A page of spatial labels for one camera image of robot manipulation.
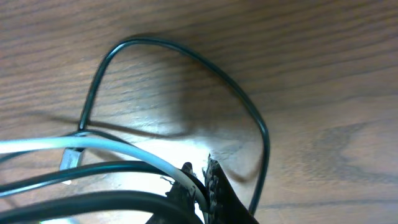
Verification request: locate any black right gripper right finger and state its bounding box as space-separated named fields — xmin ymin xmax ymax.
xmin=203 ymin=156 xmax=259 ymax=224

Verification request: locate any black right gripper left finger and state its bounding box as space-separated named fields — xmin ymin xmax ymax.
xmin=145 ymin=161 xmax=206 ymax=224

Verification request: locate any white USB cable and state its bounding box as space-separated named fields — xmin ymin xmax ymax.
xmin=0 ymin=136 xmax=210 ymax=224

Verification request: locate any black USB cable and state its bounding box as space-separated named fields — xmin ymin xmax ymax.
xmin=0 ymin=36 xmax=271 ymax=224

